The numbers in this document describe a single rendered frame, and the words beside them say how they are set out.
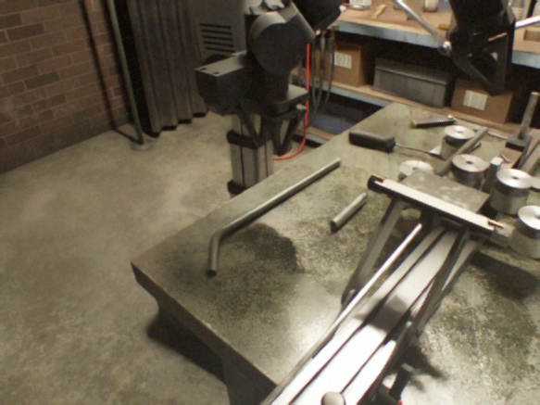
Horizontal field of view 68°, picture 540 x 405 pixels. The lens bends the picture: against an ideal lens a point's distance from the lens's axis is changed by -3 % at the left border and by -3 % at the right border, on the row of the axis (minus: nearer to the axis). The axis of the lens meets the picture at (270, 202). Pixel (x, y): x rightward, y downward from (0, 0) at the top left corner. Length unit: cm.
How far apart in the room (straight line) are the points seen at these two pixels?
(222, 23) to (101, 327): 124
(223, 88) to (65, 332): 144
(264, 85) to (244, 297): 27
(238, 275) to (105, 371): 112
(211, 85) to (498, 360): 45
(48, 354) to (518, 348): 155
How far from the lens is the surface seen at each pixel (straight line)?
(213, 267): 57
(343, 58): 242
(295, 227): 65
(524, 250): 60
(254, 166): 117
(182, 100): 307
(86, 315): 184
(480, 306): 58
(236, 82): 53
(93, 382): 163
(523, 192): 67
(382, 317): 50
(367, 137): 87
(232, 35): 99
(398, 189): 46
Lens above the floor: 129
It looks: 36 degrees down
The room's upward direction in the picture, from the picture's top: 2 degrees counter-clockwise
